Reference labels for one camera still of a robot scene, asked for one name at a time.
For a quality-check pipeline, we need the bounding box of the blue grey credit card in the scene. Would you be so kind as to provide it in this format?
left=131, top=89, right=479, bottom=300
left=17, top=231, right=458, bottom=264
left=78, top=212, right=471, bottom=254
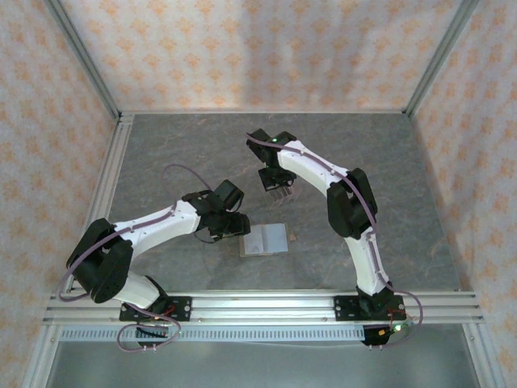
left=264, top=224, right=288, bottom=252

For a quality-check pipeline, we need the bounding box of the black controller box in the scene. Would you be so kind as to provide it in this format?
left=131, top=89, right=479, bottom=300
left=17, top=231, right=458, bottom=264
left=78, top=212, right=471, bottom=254
left=362, top=323, right=415, bottom=348
left=135, top=323, right=181, bottom=349

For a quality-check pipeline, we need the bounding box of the grey metal panel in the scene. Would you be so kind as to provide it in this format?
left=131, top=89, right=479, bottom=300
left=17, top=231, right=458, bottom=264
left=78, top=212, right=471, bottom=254
left=48, top=339, right=477, bottom=388

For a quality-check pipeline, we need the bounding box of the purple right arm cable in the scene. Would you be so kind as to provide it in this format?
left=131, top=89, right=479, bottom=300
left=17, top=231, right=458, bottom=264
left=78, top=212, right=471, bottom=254
left=245, top=135, right=424, bottom=352

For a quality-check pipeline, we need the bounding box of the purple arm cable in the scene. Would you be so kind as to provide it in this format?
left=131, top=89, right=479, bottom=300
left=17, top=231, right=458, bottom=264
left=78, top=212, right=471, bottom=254
left=245, top=135, right=424, bottom=352
left=58, top=163, right=214, bottom=353

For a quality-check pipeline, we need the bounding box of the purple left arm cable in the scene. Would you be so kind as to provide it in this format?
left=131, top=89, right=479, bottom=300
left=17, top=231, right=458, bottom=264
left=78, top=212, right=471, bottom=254
left=58, top=163, right=214, bottom=353

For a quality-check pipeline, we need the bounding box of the aluminium frame rail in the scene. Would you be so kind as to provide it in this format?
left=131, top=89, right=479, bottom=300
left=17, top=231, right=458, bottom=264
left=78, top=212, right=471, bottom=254
left=42, top=291, right=484, bottom=327

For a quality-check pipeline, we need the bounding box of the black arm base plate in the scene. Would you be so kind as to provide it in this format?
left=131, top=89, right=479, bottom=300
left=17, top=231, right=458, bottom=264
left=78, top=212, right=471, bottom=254
left=120, top=296, right=192, bottom=323
left=334, top=294, right=405, bottom=323

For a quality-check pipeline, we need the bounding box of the slotted metal cable tray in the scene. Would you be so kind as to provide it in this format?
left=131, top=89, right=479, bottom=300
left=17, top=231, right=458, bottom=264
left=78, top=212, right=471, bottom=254
left=60, top=326, right=367, bottom=341

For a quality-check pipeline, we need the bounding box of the aluminium side rail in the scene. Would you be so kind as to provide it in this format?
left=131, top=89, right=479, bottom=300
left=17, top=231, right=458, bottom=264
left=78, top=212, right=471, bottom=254
left=66, top=112, right=134, bottom=292

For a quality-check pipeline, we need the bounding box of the aluminium corner post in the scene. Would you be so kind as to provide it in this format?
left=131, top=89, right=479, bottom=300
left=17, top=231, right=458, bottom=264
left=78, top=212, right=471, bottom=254
left=44, top=0, right=122, bottom=118
left=403, top=0, right=480, bottom=116

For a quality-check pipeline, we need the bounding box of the aluminium frame leg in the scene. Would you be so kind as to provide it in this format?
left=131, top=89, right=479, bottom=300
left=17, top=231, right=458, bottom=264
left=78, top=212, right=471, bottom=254
left=464, top=323, right=492, bottom=388
left=23, top=325, right=61, bottom=388

